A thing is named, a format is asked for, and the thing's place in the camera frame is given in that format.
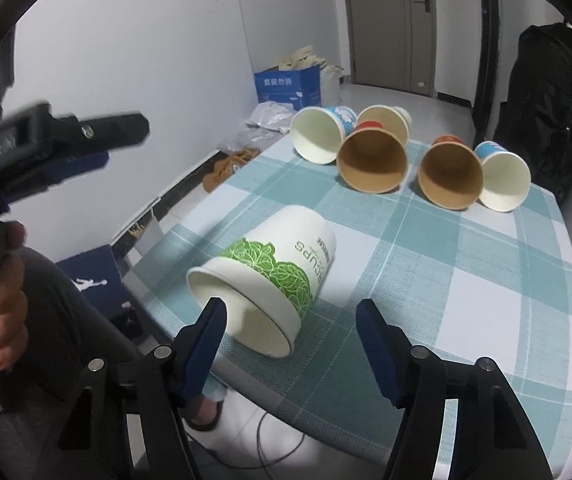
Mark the person's foot in slipper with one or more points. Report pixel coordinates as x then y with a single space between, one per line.
204 412

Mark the brown shoe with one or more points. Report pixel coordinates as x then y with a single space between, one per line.
222 170
241 158

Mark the green leaf paper cup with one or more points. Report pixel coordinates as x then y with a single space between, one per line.
269 278

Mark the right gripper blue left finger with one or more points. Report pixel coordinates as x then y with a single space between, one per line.
198 345

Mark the black door frame post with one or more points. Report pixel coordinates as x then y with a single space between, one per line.
488 65

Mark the navy Jordan shoebox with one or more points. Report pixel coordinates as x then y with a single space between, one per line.
96 275

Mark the dark wooden door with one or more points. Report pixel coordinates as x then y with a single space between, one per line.
393 44

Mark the grey plastic parcel bags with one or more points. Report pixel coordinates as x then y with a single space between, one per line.
266 125

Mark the blue cardboard box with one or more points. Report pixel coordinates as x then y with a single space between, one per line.
299 88

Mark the brown shoe rear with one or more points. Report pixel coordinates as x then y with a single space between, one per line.
241 158

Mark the far green paper cup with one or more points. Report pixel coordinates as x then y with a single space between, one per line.
394 119

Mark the person's left hand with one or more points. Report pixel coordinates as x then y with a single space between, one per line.
13 302

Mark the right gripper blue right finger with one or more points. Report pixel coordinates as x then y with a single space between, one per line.
385 349

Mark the large red paper cup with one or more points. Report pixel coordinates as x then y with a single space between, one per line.
372 159

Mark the large blue paper cup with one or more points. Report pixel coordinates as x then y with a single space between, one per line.
318 132

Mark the brown shoe front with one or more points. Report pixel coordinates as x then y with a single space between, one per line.
222 170

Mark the teal plaid tablecloth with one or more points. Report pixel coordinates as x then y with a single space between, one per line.
463 284

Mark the black backpack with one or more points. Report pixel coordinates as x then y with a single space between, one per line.
535 121

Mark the small red paper cup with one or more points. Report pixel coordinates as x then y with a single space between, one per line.
450 174

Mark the small blue paper cup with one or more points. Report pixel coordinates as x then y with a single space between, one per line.
507 177

